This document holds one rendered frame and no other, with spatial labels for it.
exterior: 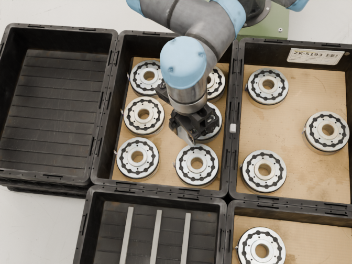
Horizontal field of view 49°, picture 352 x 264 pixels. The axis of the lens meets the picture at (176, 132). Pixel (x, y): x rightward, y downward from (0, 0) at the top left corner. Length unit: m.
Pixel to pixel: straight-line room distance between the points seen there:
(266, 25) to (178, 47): 0.62
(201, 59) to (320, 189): 0.48
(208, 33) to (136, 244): 0.50
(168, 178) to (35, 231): 0.41
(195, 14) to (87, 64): 0.48
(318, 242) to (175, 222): 0.32
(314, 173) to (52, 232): 0.69
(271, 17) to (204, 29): 0.59
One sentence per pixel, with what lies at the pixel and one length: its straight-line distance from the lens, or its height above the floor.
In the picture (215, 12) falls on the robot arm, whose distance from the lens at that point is 0.69.
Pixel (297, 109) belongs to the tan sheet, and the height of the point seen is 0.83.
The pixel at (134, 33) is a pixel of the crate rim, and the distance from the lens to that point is 1.00.
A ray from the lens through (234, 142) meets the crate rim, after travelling 0.85.
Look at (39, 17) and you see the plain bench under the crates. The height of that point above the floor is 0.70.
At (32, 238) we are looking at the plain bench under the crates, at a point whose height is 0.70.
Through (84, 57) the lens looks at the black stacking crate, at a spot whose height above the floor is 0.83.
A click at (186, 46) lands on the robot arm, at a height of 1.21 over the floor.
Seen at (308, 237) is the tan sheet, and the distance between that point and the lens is 0.93.
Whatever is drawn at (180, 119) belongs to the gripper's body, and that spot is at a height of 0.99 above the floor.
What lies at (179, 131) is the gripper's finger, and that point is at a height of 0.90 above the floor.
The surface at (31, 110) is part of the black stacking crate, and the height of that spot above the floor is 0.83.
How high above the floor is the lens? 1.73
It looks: 69 degrees down
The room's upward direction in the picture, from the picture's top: 10 degrees counter-clockwise
